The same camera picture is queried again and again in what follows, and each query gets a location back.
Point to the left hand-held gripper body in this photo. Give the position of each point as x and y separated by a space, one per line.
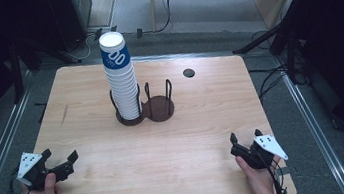
29 163

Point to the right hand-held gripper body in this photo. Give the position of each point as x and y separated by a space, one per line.
268 144

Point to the black metal stand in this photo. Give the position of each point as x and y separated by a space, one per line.
16 73
289 44

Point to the dark cabinet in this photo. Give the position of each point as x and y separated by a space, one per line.
75 15

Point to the grey tape piece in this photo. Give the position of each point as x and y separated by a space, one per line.
286 171

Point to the light wooden shelf unit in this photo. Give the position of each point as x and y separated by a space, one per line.
268 0

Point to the stack of white paper cups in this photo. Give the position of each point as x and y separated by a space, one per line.
124 93

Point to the black round table grommet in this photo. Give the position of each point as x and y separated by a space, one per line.
188 73

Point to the person's right hand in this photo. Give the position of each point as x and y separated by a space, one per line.
262 182

